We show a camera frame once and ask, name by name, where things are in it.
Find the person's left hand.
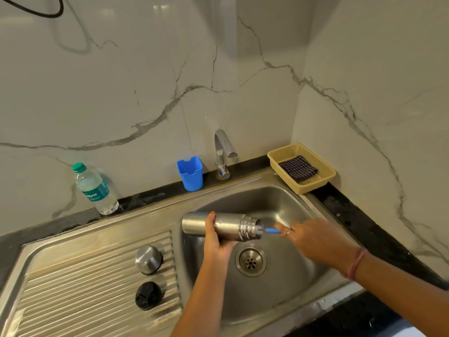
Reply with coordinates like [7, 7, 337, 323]
[203, 211, 239, 265]

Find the dark checked cloth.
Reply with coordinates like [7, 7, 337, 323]
[278, 155, 319, 183]

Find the chrome faucet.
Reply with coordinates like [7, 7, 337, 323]
[214, 129, 239, 180]

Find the stainless steel flask body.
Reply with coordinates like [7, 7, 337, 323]
[181, 211, 264, 242]

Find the yellow plastic basket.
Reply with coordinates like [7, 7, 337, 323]
[267, 143, 337, 196]

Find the black stopper lid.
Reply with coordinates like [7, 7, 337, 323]
[135, 281, 163, 311]

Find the blue plastic brush holder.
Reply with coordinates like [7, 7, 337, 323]
[176, 156, 204, 192]

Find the clear plastic water bottle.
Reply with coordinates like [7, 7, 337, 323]
[71, 162, 120, 216]

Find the pink thread bracelet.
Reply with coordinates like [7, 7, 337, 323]
[345, 248, 369, 281]

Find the steel cup cap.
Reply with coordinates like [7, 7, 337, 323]
[134, 245, 163, 276]

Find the person's right forearm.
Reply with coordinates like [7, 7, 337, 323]
[350, 250, 449, 337]

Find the person's right hand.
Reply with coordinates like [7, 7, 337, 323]
[273, 218, 362, 272]

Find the black cable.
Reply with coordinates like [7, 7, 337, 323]
[0, 0, 65, 19]

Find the stainless steel sink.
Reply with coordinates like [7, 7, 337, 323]
[0, 170, 365, 337]

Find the person's left forearm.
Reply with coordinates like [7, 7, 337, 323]
[170, 259, 236, 337]

